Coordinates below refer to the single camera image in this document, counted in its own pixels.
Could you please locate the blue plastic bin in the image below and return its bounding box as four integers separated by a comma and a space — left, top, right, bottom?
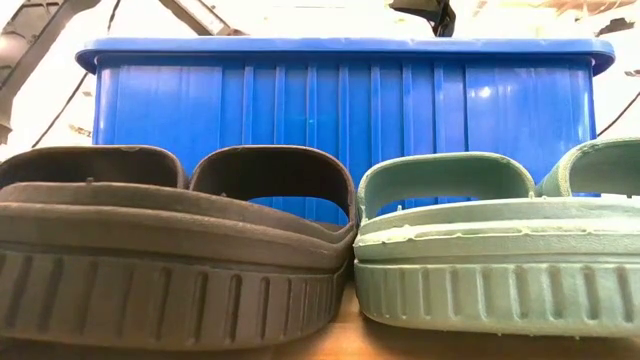
74, 37, 616, 226

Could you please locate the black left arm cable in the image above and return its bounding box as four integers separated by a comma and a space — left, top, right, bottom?
30, 0, 122, 149

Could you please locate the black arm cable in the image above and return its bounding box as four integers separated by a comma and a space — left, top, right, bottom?
597, 92, 640, 139
30, 0, 122, 149

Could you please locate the green rubber slide sandal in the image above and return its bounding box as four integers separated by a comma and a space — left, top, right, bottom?
535, 137, 640, 198
353, 151, 640, 337

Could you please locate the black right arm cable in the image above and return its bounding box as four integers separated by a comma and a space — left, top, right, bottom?
597, 92, 640, 139

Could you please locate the black rubber slide sandal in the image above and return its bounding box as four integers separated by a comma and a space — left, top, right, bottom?
0, 144, 359, 351
0, 144, 189, 192

